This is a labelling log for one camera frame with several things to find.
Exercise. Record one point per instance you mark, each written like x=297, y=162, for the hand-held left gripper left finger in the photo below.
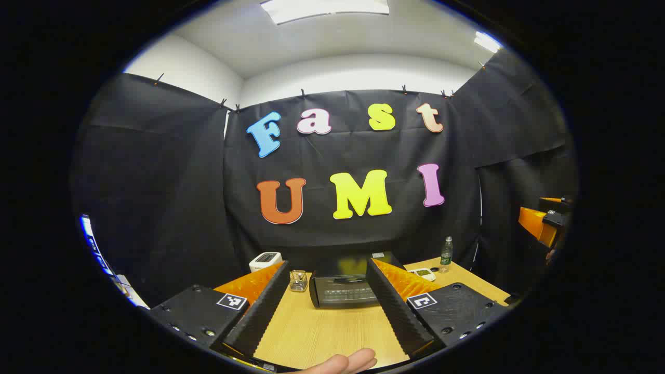
x=260, y=311

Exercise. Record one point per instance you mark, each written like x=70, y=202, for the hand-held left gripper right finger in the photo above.
x=395, y=311

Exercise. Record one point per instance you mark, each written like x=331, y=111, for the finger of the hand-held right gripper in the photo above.
x=535, y=223

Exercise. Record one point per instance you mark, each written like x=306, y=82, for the black electric oven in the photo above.
x=337, y=291

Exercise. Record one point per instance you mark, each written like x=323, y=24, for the white divided snack plate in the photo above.
x=423, y=274

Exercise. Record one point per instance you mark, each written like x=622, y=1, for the white toaster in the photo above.
x=265, y=261

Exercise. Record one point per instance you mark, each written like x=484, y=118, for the clear plastic bottle green label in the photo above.
x=446, y=255

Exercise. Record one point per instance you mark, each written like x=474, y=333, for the small ceiling light panel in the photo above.
x=487, y=41

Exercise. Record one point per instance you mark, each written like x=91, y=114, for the large ceiling light panel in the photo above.
x=324, y=9

